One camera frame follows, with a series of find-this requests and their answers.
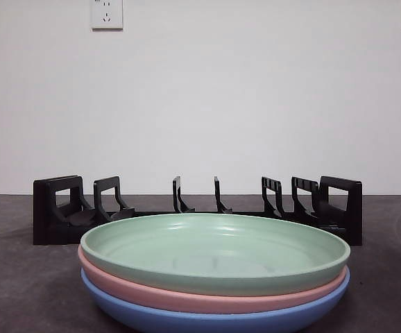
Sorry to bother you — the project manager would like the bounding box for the white wall socket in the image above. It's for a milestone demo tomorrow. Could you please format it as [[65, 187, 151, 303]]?
[[89, 0, 124, 30]]

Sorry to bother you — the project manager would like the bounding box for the pink plate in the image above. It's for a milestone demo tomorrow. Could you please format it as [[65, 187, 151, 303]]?
[[77, 244, 348, 315]]

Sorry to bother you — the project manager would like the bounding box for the pale green plate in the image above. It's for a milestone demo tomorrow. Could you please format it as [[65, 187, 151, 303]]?
[[80, 213, 352, 297]]

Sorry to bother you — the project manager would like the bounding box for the black plate rack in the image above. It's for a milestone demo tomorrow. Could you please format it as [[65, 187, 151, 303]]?
[[33, 175, 364, 247]]

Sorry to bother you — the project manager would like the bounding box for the blue plate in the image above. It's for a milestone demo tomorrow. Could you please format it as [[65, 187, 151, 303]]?
[[80, 266, 352, 333]]

